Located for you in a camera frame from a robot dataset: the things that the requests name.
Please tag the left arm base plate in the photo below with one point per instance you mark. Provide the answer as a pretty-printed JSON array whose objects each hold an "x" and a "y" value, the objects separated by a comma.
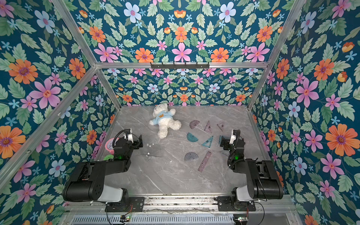
[{"x": 127, "y": 204}]

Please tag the grey blue protractor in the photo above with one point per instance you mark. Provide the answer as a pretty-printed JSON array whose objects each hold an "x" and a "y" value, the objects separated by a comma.
[{"x": 190, "y": 156}]

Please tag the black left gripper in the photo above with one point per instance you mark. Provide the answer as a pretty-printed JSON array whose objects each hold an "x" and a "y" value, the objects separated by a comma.
[{"x": 135, "y": 143}]

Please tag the white vent grille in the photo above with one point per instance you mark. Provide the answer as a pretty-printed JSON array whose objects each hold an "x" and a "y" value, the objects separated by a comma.
[{"x": 154, "y": 219}]

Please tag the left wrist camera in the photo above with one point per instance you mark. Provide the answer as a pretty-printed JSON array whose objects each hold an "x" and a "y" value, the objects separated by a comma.
[{"x": 128, "y": 135}]

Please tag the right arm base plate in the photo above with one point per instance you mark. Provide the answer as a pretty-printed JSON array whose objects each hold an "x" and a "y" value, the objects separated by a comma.
[{"x": 227, "y": 204}]

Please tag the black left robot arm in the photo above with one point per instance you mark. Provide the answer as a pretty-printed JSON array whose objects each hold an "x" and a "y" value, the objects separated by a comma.
[{"x": 87, "y": 182}]

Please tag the teal protractor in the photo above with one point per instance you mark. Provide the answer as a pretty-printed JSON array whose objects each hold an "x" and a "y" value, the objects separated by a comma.
[{"x": 191, "y": 138}]

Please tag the purple straight ruler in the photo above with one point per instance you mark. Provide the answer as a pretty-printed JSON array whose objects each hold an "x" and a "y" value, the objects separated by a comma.
[{"x": 204, "y": 161}]

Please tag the teal triangle ruler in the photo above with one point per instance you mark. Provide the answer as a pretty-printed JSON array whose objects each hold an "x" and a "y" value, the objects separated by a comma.
[{"x": 208, "y": 142}]

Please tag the white teddy bear blue shirt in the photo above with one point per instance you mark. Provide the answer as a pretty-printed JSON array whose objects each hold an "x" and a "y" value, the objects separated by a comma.
[{"x": 163, "y": 117}]

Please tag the purple wide triangle ruler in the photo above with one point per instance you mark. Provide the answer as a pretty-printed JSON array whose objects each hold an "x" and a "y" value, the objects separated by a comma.
[{"x": 221, "y": 125}]

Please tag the green small jar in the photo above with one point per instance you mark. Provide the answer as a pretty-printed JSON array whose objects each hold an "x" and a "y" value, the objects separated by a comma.
[{"x": 108, "y": 157}]

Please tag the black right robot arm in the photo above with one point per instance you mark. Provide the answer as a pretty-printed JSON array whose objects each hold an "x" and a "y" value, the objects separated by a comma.
[{"x": 262, "y": 181}]

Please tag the black hook rail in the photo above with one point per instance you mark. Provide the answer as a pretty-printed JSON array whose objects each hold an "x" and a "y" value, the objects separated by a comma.
[{"x": 173, "y": 65}]

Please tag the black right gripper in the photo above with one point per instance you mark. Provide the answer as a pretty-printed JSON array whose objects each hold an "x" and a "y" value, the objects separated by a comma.
[{"x": 236, "y": 138}]

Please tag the pink alarm clock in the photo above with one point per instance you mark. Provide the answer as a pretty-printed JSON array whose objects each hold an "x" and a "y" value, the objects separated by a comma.
[{"x": 109, "y": 146}]

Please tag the purple protractor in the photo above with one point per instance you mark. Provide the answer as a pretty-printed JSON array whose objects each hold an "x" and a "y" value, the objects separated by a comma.
[{"x": 194, "y": 123}]

